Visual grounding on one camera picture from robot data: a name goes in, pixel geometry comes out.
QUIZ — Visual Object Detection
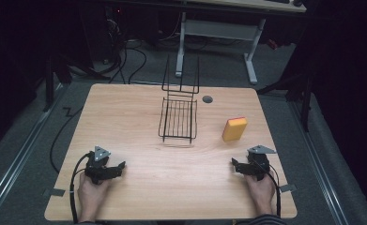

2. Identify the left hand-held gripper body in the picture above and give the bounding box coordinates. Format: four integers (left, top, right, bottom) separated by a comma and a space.
84, 145, 119, 186

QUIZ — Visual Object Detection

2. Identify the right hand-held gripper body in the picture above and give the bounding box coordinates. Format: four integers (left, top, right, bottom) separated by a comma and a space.
242, 144, 278, 182

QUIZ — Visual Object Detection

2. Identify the yellow sponge with red top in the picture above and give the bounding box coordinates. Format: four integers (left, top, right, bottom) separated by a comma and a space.
221, 116, 249, 143

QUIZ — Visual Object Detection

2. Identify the black wire rack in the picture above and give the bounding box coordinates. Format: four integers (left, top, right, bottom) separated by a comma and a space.
158, 53, 201, 145

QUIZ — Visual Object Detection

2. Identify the person's right hand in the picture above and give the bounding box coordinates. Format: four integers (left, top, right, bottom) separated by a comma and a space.
244, 171, 277, 218

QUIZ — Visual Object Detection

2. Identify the person's left hand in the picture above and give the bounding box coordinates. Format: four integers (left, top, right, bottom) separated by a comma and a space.
77, 172, 111, 223

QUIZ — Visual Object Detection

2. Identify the grey tape strip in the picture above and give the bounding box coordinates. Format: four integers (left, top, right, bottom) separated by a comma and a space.
279, 183, 298, 193
41, 187, 67, 198

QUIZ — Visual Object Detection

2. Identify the black metal stand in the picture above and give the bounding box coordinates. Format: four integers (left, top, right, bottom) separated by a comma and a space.
41, 52, 112, 113
255, 67, 315, 133

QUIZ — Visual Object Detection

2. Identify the small red object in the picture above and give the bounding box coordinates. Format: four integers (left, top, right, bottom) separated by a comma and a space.
267, 38, 280, 52

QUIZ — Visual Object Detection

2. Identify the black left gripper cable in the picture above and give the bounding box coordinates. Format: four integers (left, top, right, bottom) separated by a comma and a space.
69, 152, 93, 225

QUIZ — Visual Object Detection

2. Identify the black floor cable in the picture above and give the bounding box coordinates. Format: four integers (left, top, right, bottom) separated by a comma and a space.
49, 105, 85, 174

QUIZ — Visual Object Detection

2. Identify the metal floor rail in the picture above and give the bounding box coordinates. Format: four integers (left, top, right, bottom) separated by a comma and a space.
287, 100, 350, 225
0, 83, 65, 221

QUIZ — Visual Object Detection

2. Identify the bundle of black cables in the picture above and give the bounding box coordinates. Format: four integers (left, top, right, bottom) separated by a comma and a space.
91, 12, 148, 85

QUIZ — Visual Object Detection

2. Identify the desk with white metal frame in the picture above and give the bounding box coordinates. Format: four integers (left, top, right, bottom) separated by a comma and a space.
174, 0, 308, 86

